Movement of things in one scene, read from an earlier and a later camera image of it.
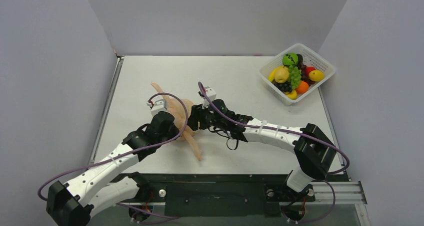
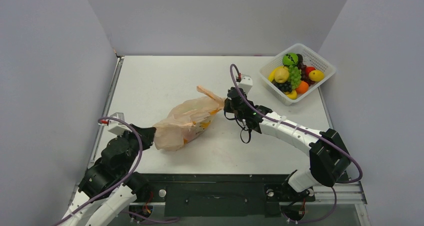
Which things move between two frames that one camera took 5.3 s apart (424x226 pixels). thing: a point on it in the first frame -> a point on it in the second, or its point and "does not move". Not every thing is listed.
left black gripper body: [172, 133] -> [135, 148]
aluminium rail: [346, 193] does not move
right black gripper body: [195, 117] -> [231, 104]
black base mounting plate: [214, 195] does not move
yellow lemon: [316, 76] does not move
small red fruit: [309, 69] does not move
